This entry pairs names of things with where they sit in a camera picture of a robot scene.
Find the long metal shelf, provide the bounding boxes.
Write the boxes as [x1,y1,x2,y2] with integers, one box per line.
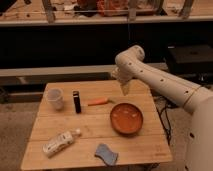
[0,0,213,26]

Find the black standing eraser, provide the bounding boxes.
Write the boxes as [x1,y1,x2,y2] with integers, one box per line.
[73,91,81,113]

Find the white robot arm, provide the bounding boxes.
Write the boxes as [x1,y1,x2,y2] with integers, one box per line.
[112,45,213,171]

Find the black box on right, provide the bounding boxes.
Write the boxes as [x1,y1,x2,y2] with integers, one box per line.
[165,45,213,74]

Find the blue sponge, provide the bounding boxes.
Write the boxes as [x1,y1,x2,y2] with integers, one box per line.
[94,143,118,166]

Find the black cable on floor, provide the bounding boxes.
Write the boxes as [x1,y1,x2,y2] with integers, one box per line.
[156,98,178,146]

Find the orange carrot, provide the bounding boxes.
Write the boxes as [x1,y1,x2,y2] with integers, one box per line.
[87,98,113,106]

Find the orange clutter on shelf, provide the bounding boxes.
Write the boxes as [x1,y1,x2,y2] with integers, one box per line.
[97,0,128,16]

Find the wooden table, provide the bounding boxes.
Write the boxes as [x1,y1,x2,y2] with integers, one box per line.
[21,80,172,171]

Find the white plastic bottle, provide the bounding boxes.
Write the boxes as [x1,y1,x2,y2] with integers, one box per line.
[42,129,81,158]

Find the orange round plate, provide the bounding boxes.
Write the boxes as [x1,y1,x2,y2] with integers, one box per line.
[110,103,143,135]

